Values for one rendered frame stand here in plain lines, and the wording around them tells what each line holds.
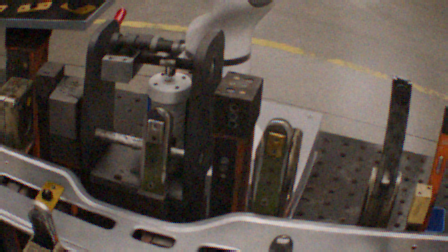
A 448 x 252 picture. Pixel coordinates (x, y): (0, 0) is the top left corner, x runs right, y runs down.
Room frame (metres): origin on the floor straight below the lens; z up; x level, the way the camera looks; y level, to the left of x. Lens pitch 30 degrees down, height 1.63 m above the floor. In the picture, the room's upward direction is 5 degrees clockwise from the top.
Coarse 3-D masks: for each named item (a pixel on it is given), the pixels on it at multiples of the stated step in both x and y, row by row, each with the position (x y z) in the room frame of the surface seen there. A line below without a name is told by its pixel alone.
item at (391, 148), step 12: (396, 84) 0.87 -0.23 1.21; (408, 84) 0.87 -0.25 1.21; (396, 96) 0.84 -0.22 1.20; (408, 96) 0.84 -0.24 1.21; (396, 108) 0.87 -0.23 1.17; (408, 108) 0.86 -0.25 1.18; (396, 120) 0.87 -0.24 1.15; (396, 132) 0.86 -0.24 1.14; (384, 144) 0.86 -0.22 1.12; (396, 144) 0.86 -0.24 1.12; (384, 156) 0.85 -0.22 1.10; (396, 156) 0.86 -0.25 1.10; (396, 168) 0.84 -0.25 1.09
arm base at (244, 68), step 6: (246, 60) 1.34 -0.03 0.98; (228, 66) 1.31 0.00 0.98; (234, 66) 1.31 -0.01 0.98; (240, 66) 1.32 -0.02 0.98; (246, 66) 1.33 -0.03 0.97; (240, 72) 1.32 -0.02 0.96; (246, 72) 1.34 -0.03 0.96; (258, 132) 1.39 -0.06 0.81; (258, 138) 1.37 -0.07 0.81; (252, 156) 1.31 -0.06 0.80
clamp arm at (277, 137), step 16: (272, 128) 0.91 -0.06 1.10; (288, 128) 0.90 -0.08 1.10; (272, 144) 0.90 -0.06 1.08; (288, 144) 0.90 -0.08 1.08; (272, 160) 0.90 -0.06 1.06; (272, 176) 0.89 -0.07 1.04; (256, 192) 0.89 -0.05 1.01; (272, 192) 0.89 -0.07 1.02; (256, 208) 0.88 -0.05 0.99; (272, 208) 0.88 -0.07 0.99
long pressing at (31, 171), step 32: (0, 160) 0.89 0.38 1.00; (32, 160) 0.91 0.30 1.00; (0, 192) 0.80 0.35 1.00; (64, 192) 0.84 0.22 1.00; (64, 224) 0.76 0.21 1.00; (128, 224) 0.80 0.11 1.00; (160, 224) 0.81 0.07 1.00; (192, 224) 0.82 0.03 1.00; (224, 224) 0.83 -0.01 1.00; (256, 224) 0.83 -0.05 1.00; (288, 224) 0.83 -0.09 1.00; (320, 224) 0.83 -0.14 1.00
